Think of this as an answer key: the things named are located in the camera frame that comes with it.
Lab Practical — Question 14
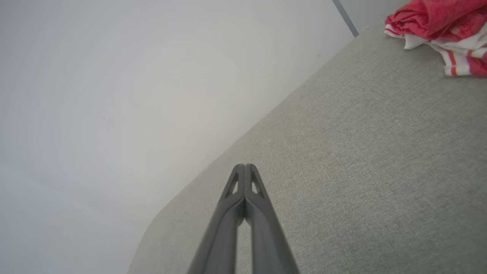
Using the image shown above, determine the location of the grey wall corner strip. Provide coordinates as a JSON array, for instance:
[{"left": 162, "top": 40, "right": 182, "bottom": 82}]
[{"left": 332, "top": 0, "right": 359, "bottom": 38}]

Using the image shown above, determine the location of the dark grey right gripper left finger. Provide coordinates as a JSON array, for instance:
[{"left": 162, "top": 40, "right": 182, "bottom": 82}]
[{"left": 188, "top": 164, "right": 246, "bottom": 274}]

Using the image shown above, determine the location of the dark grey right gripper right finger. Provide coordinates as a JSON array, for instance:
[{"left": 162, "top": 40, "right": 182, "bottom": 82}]
[{"left": 246, "top": 164, "right": 299, "bottom": 274}]

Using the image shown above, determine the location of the red and white shirt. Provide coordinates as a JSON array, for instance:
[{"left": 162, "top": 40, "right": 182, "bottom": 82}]
[{"left": 384, "top": 0, "right": 487, "bottom": 77}]

